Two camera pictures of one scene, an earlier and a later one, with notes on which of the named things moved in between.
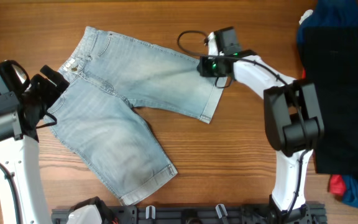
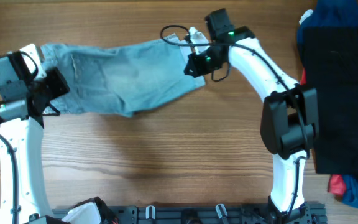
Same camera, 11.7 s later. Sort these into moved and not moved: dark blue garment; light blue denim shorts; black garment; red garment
Moved: light blue denim shorts
Not moved: dark blue garment; red garment; black garment
